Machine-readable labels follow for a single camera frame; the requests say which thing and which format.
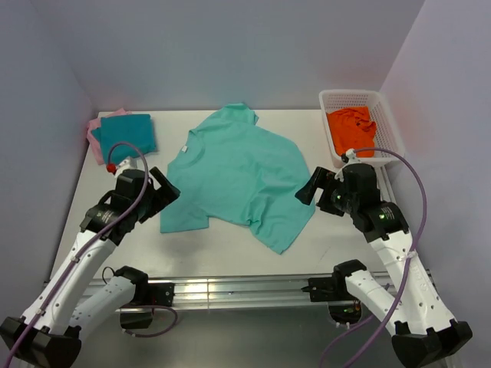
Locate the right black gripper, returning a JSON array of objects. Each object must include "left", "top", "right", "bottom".
[{"left": 295, "top": 166, "right": 358, "bottom": 216}]

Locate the mint green t-shirt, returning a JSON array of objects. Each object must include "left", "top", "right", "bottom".
[{"left": 160, "top": 103, "right": 315, "bottom": 255}]

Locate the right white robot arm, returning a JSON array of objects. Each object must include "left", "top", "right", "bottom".
[{"left": 295, "top": 163, "right": 473, "bottom": 367}]

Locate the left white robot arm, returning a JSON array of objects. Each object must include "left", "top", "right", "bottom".
[{"left": 1, "top": 167, "right": 180, "bottom": 367}]

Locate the folded teal t-shirt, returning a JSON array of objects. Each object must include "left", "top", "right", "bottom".
[{"left": 100, "top": 113, "right": 157, "bottom": 164}]

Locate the orange t-shirt in basket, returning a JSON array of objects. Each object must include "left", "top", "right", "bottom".
[{"left": 326, "top": 106, "right": 377, "bottom": 156}]

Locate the white plastic basket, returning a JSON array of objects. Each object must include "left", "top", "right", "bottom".
[{"left": 318, "top": 89, "right": 405, "bottom": 168}]

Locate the folded pink t-shirt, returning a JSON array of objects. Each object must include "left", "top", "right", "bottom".
[{"left": 86, "top": 108, "right": 132, "bottom": 165}]

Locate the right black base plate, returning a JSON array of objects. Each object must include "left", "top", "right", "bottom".
[{"left": 302, "top": 277, "right": 339, "bottom": 303}]

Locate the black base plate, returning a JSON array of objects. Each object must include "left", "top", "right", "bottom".
[
  {"left": 144, "top": 282, "right": 175, "bottom": 307},
  {"left": 302, "top": 277, "right": 339, "bottom": 303}
]

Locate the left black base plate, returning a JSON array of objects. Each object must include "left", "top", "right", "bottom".
[{"left": 144, "top": 282, "right": 175, "bottom": 307}]

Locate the aluminium rail frame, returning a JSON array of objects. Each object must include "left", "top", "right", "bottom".
[{"left": 41, "top": 168, "right": 461, "bottom": 368}]

